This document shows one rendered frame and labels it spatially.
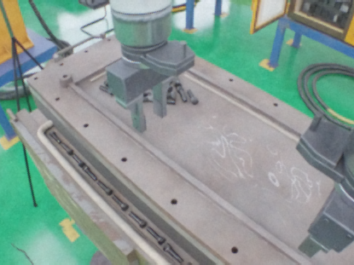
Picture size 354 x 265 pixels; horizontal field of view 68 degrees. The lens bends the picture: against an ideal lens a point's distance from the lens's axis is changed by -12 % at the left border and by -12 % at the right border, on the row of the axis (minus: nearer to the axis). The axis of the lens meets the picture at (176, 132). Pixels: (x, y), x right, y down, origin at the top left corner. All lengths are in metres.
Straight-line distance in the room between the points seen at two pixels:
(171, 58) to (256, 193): 0.34
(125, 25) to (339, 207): 0.35
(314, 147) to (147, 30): 0.26
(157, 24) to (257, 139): 0.40
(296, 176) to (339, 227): 0.35
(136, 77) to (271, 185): 0.36
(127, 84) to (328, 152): 0.30
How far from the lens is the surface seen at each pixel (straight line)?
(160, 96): 0.55
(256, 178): 0.64
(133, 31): 0.42
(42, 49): 2.75
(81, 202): 0.78
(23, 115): 1.08
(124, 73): 0.45
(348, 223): 0.34
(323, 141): 0.34
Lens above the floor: 1.88
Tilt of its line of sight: 47 degrees down
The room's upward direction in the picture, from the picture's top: straight up
